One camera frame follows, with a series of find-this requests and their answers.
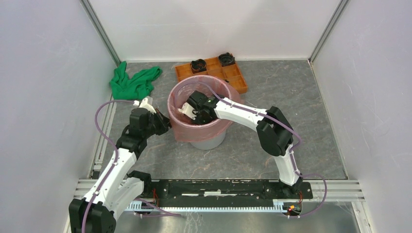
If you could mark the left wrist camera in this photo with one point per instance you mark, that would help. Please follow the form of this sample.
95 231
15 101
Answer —
146 103

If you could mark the rolled black belt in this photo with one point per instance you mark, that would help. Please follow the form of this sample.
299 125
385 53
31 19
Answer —
198 66
226 59

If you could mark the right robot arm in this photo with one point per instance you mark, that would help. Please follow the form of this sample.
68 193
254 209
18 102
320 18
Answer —
274 132

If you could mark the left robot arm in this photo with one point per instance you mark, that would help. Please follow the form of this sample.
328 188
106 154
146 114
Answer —
99 209

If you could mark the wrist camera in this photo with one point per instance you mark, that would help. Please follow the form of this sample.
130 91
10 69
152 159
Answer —
146 103
189 111

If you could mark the red plastic trash bag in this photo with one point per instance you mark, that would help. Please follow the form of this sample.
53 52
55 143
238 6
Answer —
183 128

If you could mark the green cloth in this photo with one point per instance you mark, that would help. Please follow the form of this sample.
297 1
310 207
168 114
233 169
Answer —
137 87

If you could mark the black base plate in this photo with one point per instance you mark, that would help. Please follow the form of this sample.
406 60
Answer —
221 193

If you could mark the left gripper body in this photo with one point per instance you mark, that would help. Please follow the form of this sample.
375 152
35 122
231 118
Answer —
156 124

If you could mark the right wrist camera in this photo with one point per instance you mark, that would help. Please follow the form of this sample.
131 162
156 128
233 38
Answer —
189 111

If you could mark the orange compartment tray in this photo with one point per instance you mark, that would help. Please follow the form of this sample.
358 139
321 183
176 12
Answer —
230 74

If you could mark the grey trash bin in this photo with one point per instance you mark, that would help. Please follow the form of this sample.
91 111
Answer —
210 143

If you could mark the rolled black belt right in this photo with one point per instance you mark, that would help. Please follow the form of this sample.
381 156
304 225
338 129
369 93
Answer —
226 59

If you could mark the rolled black belt left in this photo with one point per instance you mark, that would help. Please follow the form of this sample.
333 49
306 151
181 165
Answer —
198 66

